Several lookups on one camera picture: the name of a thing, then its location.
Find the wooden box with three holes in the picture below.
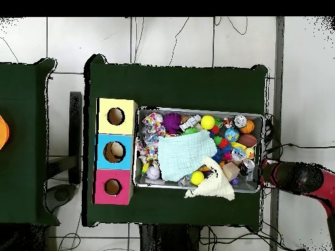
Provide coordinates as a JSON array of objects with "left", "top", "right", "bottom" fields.
[{"left": 92, "top": 97, "right": 139, "bottom": 206}]

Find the silver drink can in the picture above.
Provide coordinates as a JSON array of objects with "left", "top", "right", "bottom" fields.
[{"left": 232, "top": 115, "right": 248, "bottom": 129}]

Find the cream waffle cloth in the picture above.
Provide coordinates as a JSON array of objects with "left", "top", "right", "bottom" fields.
[{"left": 183, "top": 156, "right": 236, "bottom": 201}]

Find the white baseball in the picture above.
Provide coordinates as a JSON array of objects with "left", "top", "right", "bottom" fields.
[{"left": 145, "top": 165, "right": 161, "bottom": 180}]

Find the dark green tablecloth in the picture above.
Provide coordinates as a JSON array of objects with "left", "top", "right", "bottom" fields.
[
  {"left": 82, "top": 54, "right": 269, "bottom": 227},
  {"left": 0, "top": 58, "right": 60, "bottom": 226}
]

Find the orange round object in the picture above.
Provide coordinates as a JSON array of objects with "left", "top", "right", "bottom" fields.
[{"left": 0, "top": 114, "right": 10, "bottom": 151}]

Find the brown toy football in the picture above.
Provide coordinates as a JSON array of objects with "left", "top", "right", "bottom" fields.
[{"left": 237, "top": 133, "right": 258, "bottom": 148}]

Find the colourful confetti print packet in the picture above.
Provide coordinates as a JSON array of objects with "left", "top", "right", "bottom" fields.
[{"left": 135, "top": 112, "right": 167, "bottom": 164}]

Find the shallow clear mesh bin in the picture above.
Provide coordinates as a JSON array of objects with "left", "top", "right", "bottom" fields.
[{"left": 132, "top": 106, "right": 265, "bottom": 194}]

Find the dark grey floor base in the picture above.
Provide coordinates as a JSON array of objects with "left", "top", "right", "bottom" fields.
[{"left": 45, "top": 184, "right": 77, "bottom": 212}]

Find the blue globe ball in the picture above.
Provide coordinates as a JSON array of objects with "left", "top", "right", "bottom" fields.
[{"left": 224, "top": 127, "right": 240, "bottom": 142}]

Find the purple spiky ball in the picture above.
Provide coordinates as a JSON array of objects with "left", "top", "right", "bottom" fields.
[{"left": 162, "top": 112, "right": 183, "bottom": 135}]

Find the black pedestal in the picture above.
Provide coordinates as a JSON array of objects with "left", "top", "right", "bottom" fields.
[{"left": 138, "top": 223, "right": 202, "bottom": 251}]

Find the silver toy camera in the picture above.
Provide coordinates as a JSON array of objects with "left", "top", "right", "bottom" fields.
[{"left": 179, "top": 114, "right": 202, "bottom": 132}]

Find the mint waffle cloth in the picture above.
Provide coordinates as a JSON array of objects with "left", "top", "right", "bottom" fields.
[{"left": 157, "top": 129, "right": 218, "bottom": 182}]

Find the black cable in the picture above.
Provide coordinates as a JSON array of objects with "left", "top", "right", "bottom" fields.
[{"left": 264, "top": 142, "right": 335, "bottom": 158}]

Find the yellow ball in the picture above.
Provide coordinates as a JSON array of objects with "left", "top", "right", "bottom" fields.
[
  {"left": 200, "top": 115, "right": 216, "bottom": 131},
  {"left": 190, "top": 170, "right": 205, "bottom": 186}
]

